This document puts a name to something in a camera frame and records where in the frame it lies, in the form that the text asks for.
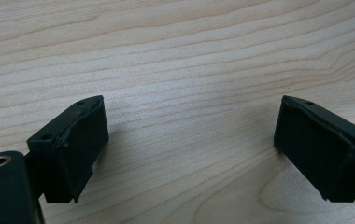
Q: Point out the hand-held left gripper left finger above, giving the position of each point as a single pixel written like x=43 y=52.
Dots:
x=73 y=146

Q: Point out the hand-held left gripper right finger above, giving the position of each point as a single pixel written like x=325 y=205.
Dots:
x=319 y=146

